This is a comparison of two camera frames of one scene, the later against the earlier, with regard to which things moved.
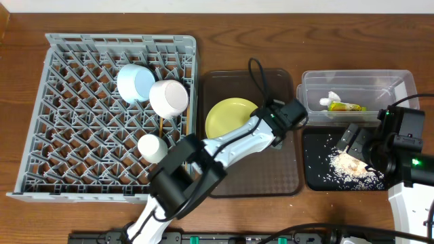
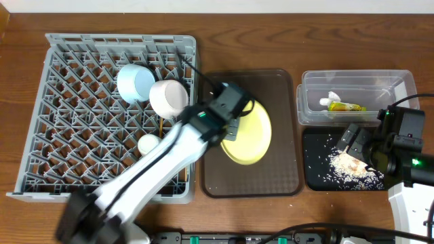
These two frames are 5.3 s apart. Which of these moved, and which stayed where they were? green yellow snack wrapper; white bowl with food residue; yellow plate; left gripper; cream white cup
Moved: left gripper; yellow plate
Stayed: white bowl with food residue; cream white cup; green yellow snack wrapper
